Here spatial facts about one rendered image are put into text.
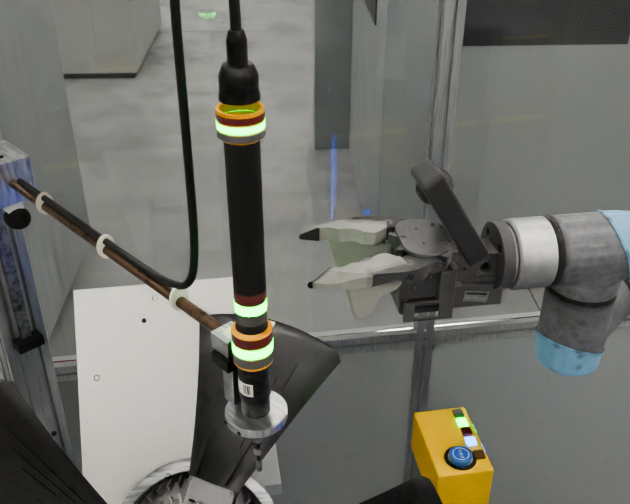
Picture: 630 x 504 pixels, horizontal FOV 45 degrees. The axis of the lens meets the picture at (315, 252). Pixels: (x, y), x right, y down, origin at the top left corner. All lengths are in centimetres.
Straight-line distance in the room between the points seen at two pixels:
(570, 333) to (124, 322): 72
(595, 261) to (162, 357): 72
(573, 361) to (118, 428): 72
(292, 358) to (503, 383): 100
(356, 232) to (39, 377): 94
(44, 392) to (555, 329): 106
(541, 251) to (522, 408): 126
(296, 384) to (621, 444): 140
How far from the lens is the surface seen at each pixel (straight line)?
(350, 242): 81
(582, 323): 87
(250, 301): 76
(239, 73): 66
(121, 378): 128
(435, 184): 73
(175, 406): 127
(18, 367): 156
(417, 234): 78
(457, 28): 147
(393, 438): 197
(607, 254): 83
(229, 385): 86
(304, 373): 101
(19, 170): 125
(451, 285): 77
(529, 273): 79
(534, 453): 217
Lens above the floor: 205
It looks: 31 degrees down
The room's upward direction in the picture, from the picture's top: straight up
